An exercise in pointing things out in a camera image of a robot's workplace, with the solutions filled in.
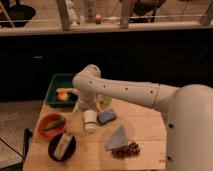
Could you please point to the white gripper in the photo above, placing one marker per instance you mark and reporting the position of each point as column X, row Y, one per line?
column 87, row 102

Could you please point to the green cup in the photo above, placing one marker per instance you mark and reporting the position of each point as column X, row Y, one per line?
column 105, row 100

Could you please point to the blue folded cloth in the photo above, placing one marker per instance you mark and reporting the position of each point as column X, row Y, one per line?
column 118, row 139

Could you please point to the green plastic bin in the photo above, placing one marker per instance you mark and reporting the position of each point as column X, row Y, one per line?
column 60, row 81

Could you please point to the black plate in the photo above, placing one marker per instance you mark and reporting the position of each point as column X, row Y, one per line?
column 53, row 144

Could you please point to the white box on plate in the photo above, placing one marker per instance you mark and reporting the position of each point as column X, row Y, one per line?
column 62, row 146

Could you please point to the green vegetable in bowl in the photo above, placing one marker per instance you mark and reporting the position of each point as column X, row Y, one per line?
column 54, row 124

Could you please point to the white paper cup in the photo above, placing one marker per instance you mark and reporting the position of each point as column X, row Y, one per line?
column 90, row 120

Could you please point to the blue sponge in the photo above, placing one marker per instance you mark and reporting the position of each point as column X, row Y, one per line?
column 106, row 116

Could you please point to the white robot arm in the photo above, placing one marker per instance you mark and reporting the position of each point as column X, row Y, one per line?
column 188, row 110

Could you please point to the yellow item in bin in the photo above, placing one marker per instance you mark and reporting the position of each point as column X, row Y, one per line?
column 67, row 90

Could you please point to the orange bowl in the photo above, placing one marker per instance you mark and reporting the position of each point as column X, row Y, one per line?
column 44, row 121

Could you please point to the black chair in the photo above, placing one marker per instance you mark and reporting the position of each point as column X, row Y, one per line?
column 18, row 166

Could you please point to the orange fruit in bin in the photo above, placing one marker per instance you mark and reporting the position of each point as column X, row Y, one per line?
column 62, row 96

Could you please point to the brown grape bunch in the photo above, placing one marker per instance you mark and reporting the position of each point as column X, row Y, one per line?
column 130, row 150

